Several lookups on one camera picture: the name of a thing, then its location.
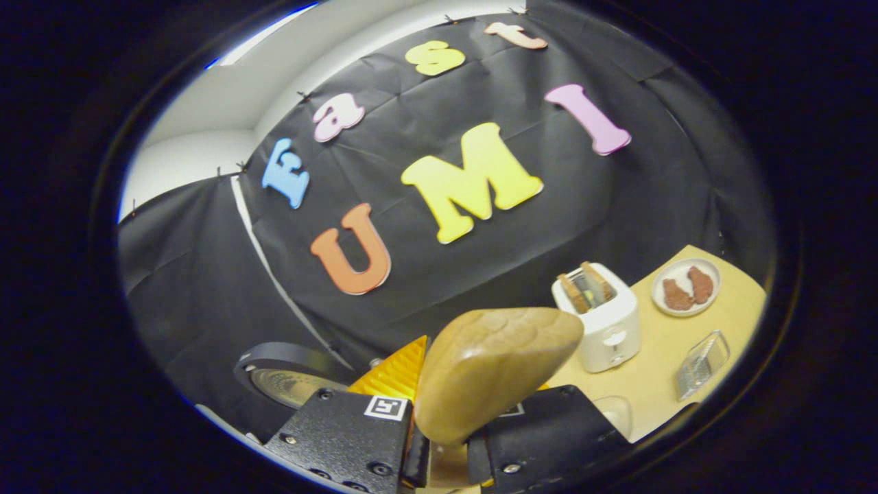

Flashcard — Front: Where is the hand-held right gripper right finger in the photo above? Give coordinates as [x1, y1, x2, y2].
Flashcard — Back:
[466, 384, 632, 494]

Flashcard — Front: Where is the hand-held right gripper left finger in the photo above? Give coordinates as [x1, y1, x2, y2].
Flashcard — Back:
[264, 335, 430, 494]

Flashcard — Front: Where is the dark grey rice cooker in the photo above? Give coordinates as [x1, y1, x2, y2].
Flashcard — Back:
[195, 342, 358, 447]

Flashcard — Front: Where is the wooden spoon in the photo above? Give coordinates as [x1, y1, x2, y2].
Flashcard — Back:
[414, 307, 585, 489]

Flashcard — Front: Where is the metal wire chopstick holder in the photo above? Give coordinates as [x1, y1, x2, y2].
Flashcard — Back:
[676, 330, 731, 402]

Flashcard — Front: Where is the clear plastic rice tray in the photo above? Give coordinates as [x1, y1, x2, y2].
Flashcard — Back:
[593, 395, 634, 441]

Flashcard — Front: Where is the white toaster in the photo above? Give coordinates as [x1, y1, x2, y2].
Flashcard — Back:
[551, 262, 642, 374]

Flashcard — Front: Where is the brown meat piece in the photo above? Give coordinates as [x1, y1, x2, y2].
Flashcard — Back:
[687, 266, 715, 305]
[663, 277, 694, 311]

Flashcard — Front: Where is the round white plate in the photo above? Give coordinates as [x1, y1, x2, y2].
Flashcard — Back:
[650, 257, 722, 318]

